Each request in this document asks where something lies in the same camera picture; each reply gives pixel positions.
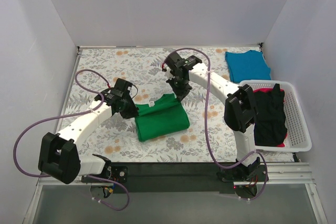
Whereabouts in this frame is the folded blue t shirt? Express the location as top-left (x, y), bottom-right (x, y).
top-left (225, 50), bottom-right (271, 83)

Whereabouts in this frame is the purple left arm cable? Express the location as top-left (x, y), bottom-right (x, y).
top-left (13, 69), bottom-right (130, 211)

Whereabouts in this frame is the red t shirt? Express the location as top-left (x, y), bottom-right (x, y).
top-left (253, 88), bottom-right (286, 148)

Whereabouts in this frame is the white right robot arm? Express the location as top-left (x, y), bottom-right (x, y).
top-left (161, 50), bottom-right (261, 181)

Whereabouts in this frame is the aluminium frame rail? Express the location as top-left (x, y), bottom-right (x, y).
top-left (37, 162), bottom-right (316, 186)

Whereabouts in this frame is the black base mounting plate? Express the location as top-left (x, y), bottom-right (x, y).
top-left (81, 163), bottom-right (269, 195)

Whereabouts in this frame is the white plastic laundry basket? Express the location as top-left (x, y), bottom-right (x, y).
top-left (240, 80), bottom-right (312, 153)

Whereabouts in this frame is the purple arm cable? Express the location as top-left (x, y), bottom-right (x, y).
top-left (13, 69), bottom-right (130, 211)
top-left (162, 48), bottom-right (269, 201)

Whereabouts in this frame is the green t shirt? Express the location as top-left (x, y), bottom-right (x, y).
top-left (135, 93), bottom-right (190, 142)

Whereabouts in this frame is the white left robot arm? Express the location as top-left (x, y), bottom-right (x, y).
top-left (38, 79), bottom-right (139, 184)

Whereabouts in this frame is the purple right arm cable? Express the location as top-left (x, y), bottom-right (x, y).
top-left (162, 48), bottom-right (269, 201)

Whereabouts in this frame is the black t shirt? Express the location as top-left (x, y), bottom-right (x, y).
top-left (253, 83), bottom-right (288, 146)

